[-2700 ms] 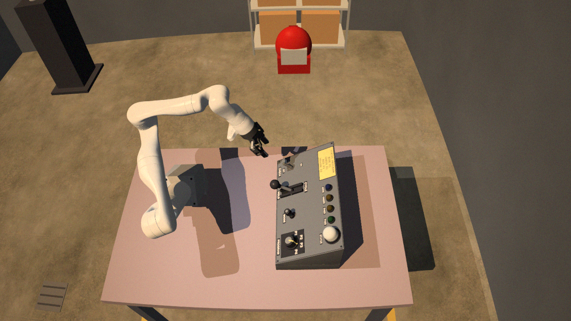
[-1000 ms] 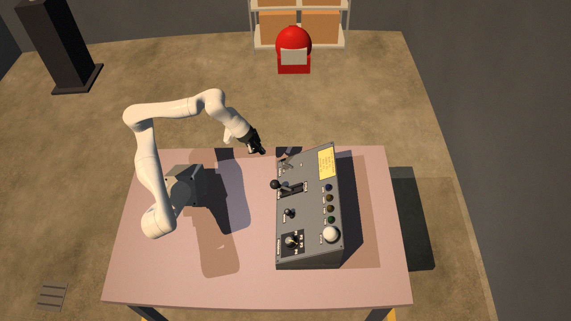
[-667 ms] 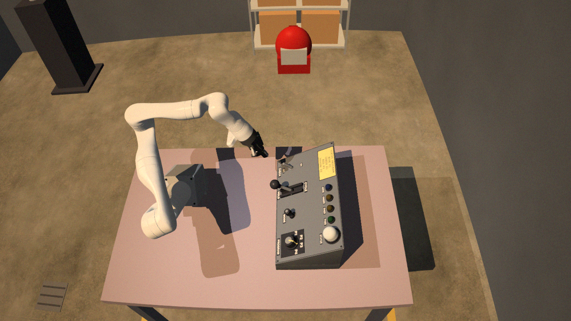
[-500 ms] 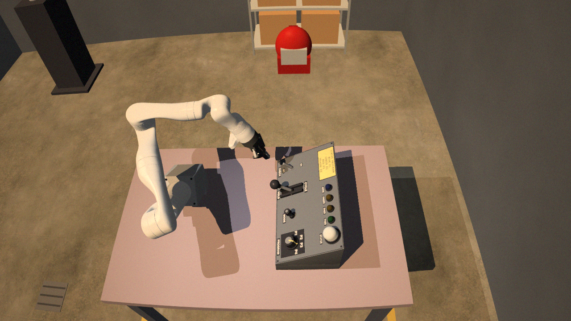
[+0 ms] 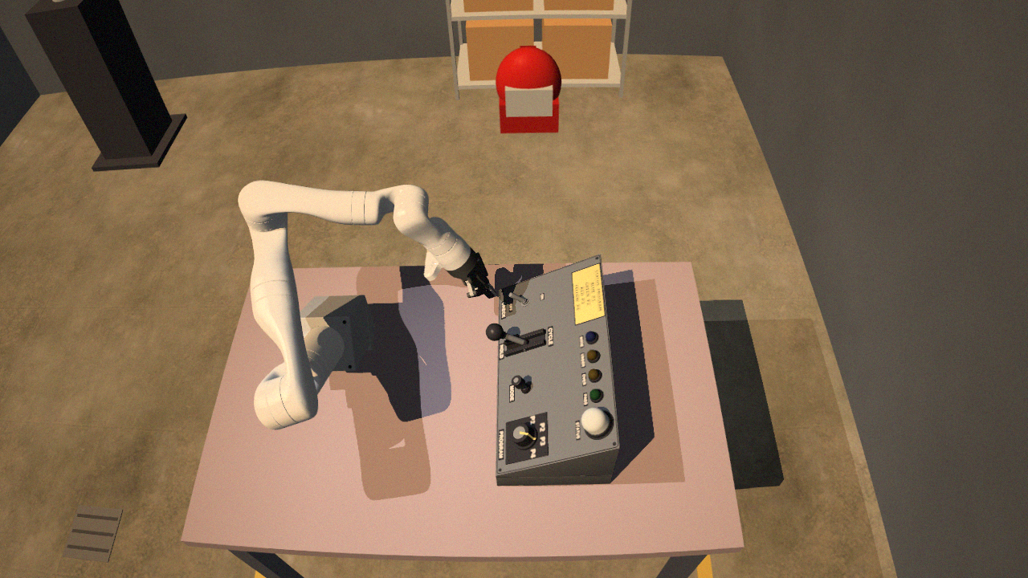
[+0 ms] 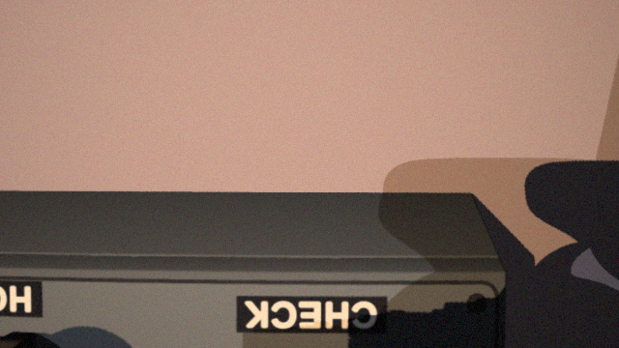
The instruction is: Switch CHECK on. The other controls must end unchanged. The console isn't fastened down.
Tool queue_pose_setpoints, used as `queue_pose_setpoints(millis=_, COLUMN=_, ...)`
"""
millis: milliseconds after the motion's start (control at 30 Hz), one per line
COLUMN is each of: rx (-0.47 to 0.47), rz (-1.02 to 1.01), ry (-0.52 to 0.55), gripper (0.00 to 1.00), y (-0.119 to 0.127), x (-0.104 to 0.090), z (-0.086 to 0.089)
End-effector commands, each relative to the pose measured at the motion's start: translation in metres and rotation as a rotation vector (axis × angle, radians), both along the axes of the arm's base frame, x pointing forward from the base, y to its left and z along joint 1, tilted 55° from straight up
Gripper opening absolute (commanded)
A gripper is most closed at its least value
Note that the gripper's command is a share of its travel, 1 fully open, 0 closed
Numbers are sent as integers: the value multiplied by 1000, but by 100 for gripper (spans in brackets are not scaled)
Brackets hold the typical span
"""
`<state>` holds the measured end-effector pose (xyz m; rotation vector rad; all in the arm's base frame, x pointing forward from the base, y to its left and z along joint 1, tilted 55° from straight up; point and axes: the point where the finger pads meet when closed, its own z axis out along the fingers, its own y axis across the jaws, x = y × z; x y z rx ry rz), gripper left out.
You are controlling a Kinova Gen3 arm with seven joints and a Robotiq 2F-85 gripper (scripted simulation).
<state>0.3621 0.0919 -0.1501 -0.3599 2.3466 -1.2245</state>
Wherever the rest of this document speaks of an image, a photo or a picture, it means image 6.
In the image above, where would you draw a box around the dark grey wedge-shaped control console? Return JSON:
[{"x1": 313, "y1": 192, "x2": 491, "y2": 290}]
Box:
[{"x1": 0, "y1": 190, "x2": 506, "y2": 348}]

